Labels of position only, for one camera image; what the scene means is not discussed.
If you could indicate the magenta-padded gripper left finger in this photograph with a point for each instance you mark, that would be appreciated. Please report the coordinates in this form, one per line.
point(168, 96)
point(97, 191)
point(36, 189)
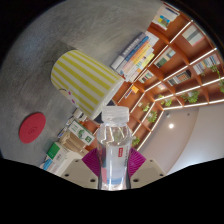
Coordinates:
point(87, 166)

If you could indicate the yellow white striped cup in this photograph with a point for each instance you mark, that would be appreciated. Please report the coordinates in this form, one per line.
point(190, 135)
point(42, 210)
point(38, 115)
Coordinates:
point(85, 80)

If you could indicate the flat round red coaster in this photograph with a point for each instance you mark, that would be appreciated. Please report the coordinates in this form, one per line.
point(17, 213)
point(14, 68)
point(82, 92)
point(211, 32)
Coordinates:
point(32, 128)

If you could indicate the stack of books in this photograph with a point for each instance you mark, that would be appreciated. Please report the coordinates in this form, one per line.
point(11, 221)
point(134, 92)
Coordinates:
point(136, 56)

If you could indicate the green flat box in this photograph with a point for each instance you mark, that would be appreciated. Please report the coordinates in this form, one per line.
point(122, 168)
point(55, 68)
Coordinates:
point(55, 151)

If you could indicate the wooden lit shelf unit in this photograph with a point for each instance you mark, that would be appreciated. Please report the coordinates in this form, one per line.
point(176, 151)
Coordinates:
point(186, 66)

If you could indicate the round ceiling light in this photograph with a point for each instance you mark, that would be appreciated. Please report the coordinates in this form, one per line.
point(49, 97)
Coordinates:
point(171, 126)

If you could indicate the clear plastic water bottle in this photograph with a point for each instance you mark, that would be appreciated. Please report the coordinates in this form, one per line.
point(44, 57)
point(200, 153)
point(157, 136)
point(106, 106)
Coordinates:
point(114, 156)

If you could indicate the green and white carton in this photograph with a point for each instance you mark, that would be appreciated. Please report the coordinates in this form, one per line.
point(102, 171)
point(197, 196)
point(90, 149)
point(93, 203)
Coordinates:
point(81, 132)

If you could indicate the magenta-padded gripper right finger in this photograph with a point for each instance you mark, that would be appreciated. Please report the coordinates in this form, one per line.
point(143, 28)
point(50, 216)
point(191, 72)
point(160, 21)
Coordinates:
point(140, 171)

